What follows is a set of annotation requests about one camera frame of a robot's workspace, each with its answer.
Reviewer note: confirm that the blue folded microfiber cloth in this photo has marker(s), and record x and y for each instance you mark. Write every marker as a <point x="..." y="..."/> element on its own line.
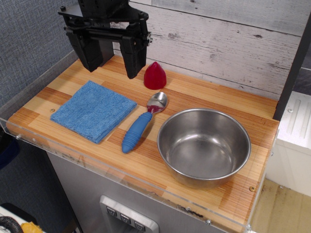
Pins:
<point x="93" y="111"/>

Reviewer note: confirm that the blue handled metal spoon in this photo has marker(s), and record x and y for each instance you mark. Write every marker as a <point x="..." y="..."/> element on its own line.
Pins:
<point x="156" y="104"/>

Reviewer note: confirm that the dark grey post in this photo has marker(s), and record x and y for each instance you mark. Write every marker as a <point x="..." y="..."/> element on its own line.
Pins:
<point x="107" y="51"/>
<point x="294" y="71"/>

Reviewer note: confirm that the red toy beetroot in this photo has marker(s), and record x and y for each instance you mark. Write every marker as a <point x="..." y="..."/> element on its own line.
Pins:
<point x="155" y="77"/>

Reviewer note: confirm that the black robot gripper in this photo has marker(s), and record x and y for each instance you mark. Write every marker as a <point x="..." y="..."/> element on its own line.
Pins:
<point x="107" y="19"/>

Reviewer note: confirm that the stainless steel bowl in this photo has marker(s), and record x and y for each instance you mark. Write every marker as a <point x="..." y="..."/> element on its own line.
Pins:
<point x="203" y="148"/>

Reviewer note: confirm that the dark grey right post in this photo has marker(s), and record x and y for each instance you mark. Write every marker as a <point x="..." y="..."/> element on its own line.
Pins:
<point x="294" y="71"/>

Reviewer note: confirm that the yellow object at corner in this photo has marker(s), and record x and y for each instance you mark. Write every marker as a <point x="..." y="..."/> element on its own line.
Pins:
<point x="30" y="227"/>

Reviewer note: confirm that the dark grey left post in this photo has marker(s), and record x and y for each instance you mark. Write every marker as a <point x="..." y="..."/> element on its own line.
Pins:
<point x="107" y="51"/>

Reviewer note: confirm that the silver button control panel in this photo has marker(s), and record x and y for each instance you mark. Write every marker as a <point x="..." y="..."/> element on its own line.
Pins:
<point x="128" y="216"/>

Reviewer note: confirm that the white ribbed side cabinet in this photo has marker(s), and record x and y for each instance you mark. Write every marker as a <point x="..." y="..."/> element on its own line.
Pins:
<point x="290" y="161"/>

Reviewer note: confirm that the clear acrylic guard rail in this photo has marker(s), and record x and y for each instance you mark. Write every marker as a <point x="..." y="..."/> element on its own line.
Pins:
<point x="228" y="207"/>

